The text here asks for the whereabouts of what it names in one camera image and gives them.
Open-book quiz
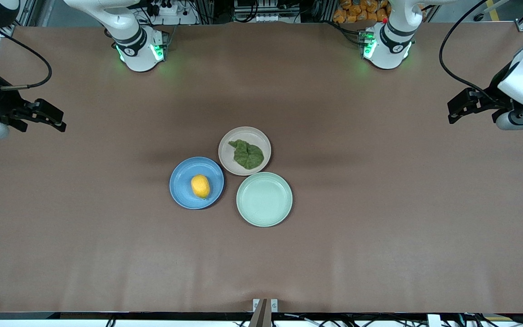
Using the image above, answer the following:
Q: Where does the white electronics box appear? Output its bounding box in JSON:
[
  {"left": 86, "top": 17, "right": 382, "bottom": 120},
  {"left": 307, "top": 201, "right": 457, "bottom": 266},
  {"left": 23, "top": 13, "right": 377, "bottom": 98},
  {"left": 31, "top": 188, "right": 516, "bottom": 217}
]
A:
[{"left": 234, "top": 0, "right": 299, "bottom": 23}]

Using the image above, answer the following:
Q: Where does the orange packets pile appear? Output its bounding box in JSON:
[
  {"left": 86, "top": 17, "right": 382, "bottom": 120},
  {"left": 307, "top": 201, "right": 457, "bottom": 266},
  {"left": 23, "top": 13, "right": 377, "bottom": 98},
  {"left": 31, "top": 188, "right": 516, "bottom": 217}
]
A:
[{"left": 333, "top": 0, "right": 390, "bottom": 24}]

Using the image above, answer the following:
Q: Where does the brown camera pole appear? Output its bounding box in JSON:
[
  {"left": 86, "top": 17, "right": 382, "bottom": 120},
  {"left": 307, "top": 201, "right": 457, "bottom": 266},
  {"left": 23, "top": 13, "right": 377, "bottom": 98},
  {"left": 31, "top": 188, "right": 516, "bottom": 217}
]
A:
[{"left": 248, "top": 299, "right": 272, "bottom": 327}]

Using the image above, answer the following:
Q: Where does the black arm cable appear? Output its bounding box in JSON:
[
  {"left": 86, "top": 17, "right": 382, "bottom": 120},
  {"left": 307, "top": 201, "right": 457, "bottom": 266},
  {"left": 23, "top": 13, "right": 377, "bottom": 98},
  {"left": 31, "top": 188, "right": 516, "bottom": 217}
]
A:
[
  {"left": 0, "top": 28, "right": 53, "bottom": 91},
  {"left": 439, "top": 0, "right": 500, "bottom": 105}
]

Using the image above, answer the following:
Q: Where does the white power strip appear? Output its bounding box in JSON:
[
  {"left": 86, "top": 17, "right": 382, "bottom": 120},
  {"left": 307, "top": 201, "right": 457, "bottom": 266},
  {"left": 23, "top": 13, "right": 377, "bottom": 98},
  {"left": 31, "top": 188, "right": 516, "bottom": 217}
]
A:
[{"left": 146, "top": 0, "right": 198, "bottom": 25}]

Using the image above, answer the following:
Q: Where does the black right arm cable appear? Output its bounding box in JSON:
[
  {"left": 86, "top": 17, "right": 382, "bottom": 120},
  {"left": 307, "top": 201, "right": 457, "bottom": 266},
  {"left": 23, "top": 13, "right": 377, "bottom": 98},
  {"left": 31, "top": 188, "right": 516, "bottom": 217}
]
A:
[{"left": 0, "top": 28, "right": 53, "bottom": 91}]

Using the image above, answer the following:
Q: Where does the small metal table bracket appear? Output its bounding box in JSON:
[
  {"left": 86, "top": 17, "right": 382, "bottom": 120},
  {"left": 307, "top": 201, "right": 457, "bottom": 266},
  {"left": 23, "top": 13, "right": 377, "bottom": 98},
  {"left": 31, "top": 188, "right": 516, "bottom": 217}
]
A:
[{"left": 252, "top": 298, "right": 279, "bottom": 314}]

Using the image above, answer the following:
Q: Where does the green lettuce leaf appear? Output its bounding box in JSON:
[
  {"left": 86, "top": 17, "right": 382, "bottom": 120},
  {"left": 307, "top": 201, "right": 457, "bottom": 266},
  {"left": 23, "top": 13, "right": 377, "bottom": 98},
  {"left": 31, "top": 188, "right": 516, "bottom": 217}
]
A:
[{"left": 228, "top": 139, "right": 265, "bottom": 170}]

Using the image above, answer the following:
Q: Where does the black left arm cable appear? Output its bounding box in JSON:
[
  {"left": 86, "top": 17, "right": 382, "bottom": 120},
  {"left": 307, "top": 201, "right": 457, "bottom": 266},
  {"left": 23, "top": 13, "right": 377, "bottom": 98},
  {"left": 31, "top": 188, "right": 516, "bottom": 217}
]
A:
[{"left": 439, "top": 0, "right": 500, "bottom": 105}]

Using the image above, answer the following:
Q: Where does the pale green plate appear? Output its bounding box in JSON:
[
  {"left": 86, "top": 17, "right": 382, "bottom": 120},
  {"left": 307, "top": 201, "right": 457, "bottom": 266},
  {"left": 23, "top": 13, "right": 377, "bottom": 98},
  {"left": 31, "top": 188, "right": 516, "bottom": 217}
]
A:
[{"left": 236, "top": 172, "right": 293, "bottom": 227}]

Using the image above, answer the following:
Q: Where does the yellow lemon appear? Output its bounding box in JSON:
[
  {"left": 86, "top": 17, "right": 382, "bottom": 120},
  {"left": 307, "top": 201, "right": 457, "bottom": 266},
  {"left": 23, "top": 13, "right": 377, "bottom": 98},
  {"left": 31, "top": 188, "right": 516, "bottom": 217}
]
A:
[{"left": 191, "top": 174, "right": 211, "bottom": 199}]

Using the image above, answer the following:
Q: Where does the blue plate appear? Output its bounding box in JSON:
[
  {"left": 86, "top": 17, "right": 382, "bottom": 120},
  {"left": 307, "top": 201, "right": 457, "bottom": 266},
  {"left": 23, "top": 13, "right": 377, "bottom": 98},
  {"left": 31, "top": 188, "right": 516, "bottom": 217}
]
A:
[{"left": 169, "top": 157, "right": 225, "bottom": 210}]

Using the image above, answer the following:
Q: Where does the beige plate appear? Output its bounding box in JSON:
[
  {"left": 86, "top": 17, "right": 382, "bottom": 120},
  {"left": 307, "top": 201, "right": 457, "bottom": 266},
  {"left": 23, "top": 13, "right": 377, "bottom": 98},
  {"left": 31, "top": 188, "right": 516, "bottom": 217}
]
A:
[{"left": 218, "top": 127, "right": 272, "bottom": 176}]

